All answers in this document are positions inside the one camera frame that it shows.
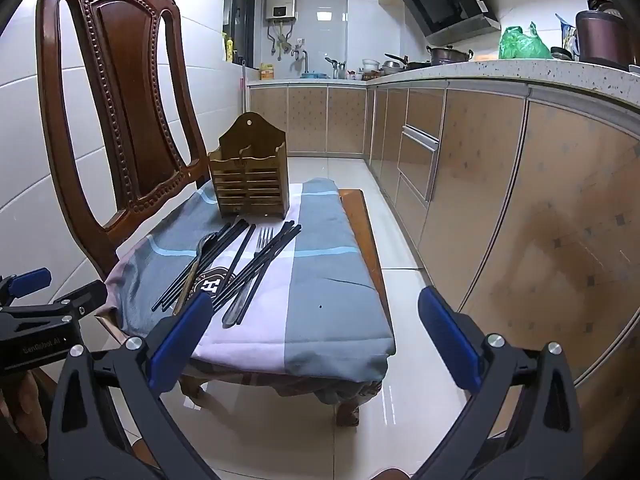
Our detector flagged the blue snack bag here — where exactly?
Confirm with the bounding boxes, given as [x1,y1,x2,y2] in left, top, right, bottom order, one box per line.
[555,12,579,51]

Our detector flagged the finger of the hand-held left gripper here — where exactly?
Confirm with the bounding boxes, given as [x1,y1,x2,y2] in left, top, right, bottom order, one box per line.
[0,280,109,334]
[0,267,53,307]

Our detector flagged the metal fork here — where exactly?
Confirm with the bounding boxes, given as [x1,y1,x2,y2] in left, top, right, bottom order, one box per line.
[221,226,275,329]

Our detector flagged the dark purple rice cooker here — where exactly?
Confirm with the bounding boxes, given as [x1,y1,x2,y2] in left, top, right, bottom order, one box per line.
[575,0,632,68]

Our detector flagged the speckled kitchen countertop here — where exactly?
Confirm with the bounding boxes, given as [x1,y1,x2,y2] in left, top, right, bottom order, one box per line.
[247,57,640,111]

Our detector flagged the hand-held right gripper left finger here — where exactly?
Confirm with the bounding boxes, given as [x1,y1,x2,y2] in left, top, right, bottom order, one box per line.
[47,291,222,480]

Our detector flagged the group of black chopsticks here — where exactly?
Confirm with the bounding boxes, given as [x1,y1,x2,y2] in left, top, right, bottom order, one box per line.
[151,218,303,323]

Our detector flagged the metal sink faucet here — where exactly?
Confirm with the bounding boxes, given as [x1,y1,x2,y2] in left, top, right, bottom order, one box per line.
[291,42,310,75]

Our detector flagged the green plastic bag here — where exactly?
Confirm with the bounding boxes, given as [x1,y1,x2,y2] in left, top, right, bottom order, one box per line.
[498,22,553,60]

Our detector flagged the grey pink plaid cloth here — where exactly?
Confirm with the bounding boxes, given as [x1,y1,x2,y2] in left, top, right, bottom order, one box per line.
[105,177,397,406]

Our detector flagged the black wok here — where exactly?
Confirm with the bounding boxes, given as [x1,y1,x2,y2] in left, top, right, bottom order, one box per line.
[384,52,431,72]

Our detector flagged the dark window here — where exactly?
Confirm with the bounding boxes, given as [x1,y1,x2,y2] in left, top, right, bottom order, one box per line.
[222,0,257,68]

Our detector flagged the carved brown wooden chair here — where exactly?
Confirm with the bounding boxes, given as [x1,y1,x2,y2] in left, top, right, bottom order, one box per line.
[35,0,396,428]

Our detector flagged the metal spoon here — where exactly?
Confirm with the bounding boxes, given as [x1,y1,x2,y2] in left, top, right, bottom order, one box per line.
[172,232,218,317]

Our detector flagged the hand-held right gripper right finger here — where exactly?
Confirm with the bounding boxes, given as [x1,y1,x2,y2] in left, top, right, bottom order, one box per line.
[415,285,591,480]

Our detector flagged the dark metal cooking pot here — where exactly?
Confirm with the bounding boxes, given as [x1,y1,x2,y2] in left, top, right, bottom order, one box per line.
[426,45,473,66]

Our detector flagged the tan kitchen base cabinets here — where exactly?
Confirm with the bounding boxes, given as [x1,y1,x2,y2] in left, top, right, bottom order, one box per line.
[248,77,640,441]

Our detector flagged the brown wooden utensil holder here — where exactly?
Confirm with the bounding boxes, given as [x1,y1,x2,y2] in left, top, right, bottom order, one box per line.
[207,112,291,220]

